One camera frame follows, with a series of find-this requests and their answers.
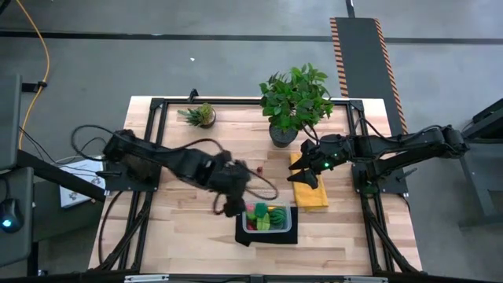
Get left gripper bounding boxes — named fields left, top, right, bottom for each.
left=214, top=159, right=252, bottom=219

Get black floor cable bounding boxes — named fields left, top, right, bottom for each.
left=18, top=125, right=115, bottom=166

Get yellow cloth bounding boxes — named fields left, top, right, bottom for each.
left=289, top=152, right=330, bottom=213

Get clear plastic tupperware container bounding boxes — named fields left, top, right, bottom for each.
left=241, top=201, right=293, bottom=234

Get light green starfruit toy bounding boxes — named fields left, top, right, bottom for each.
left=256, top=214, right=272, bottom=232

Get black computer mouse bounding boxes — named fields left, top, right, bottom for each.
left=0, top=197, right=25, bottom=234

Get leafy plant in black pot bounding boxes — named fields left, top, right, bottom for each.
left=258, top=62, right=336, bottom=149

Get white printed box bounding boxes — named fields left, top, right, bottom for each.
left=58, top=155, right=108, bottom=209

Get silver metal bracket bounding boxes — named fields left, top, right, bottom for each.
left=123, top=274, right=171, bottom=283
left=343, top=275, right=389, bottom=283

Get black striped floor cable ramp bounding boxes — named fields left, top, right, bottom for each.
left=329, top=16, right=410, bottom=139

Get black side desk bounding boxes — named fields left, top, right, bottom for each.
left=0, top=72, right=107, bottom=276

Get yellow cable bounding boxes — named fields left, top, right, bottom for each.
left=14, top=0, right=51, bottom=151

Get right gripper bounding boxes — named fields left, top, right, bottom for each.
left=286, top=133, right=357, bottom=190

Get black cloth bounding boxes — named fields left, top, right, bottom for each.
left=234, top=205, right=299, bottom=248

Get grey metal stand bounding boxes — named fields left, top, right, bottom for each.
left=431, top=97, right=503, bottom=230

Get small potted succulent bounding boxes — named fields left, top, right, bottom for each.
left=177, top=102, right=218, bottom=130

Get black aluminium rig frame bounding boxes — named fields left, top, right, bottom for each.
left=89, top=96, right=424, bottom=276

